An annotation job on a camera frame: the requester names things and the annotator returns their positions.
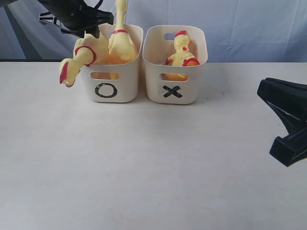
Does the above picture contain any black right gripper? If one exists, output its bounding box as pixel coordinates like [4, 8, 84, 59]
[257, 78, 307, 167]

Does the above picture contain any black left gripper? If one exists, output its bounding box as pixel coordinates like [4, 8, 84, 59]
[38, 0, 114, 38]

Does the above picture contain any yellow rubber chicken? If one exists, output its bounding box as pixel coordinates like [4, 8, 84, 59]
[108, 0, 137, 64]
[59, 34, 109, 88]

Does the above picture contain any yellow rubber chicken front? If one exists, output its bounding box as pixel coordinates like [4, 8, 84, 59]
[108, 0, 137, 64]

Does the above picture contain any detached yellow chicken head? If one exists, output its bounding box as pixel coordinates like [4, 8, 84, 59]
[174, 30, 192, 52]

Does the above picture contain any headless yellow chicken body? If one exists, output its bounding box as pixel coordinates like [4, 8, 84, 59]
[163, 51, 200, 81]

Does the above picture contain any cream bin marked O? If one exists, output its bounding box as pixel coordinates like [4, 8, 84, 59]
[79, 24, 143, 103]

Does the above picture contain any blue-grey backdrop curtain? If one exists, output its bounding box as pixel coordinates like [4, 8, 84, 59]
[0, 0, 307, 63]

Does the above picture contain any cream bin marked X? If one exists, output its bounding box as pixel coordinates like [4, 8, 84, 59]
[142, 25, 208, 104]

